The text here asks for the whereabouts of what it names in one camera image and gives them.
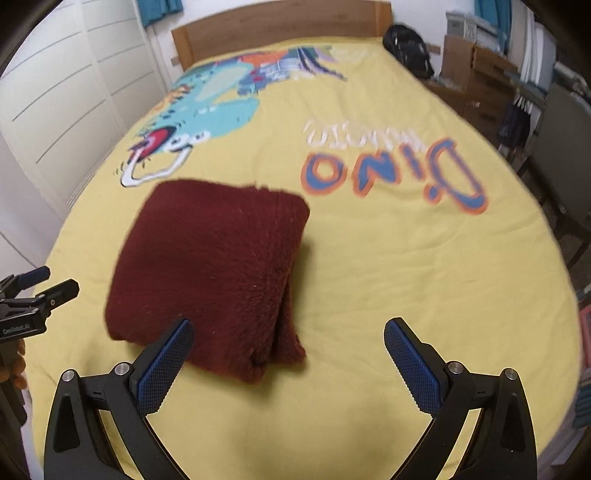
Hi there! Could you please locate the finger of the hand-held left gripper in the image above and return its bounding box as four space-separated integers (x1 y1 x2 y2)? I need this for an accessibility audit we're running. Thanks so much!
31 279 80 319
0 266 51 298

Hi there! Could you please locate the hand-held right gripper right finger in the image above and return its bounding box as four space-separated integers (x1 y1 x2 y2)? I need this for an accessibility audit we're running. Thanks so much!
384 318 537 480

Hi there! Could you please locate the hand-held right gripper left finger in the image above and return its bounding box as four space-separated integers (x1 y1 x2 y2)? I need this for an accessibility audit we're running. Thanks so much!
44 318 195 480

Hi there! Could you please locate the dark red fuzzy sweater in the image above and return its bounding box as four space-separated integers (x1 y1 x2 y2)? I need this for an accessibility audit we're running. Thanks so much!
104 181 311 385

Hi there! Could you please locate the person's left hand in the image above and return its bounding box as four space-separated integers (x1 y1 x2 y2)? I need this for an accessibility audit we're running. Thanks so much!
0 339 26 392

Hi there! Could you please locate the yellow printed blanket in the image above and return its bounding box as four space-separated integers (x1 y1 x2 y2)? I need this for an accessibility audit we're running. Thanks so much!
18 39 581 480

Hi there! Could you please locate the white wardrobe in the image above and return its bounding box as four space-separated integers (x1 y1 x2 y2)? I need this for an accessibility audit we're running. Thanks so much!
0 0 182 296

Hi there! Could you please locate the grey chair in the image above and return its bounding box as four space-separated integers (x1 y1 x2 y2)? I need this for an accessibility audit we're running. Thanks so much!
526 83 591 273

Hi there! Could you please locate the dark hanging bag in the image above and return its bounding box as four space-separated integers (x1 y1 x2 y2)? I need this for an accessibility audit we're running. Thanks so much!
496 97 533 149

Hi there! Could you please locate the teal curtain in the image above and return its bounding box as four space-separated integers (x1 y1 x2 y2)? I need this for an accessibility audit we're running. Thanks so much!
476 0 514 52
139 0 184 27

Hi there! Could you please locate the wooden drawer cabinet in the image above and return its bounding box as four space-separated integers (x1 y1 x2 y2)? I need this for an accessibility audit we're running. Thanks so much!
431 34 522 136

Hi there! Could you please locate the black backpack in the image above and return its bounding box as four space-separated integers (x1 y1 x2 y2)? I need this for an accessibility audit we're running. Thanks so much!
382 24 435 78

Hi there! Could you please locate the wooden bed headboard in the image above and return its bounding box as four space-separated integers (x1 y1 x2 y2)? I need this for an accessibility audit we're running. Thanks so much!
171 0 394 73

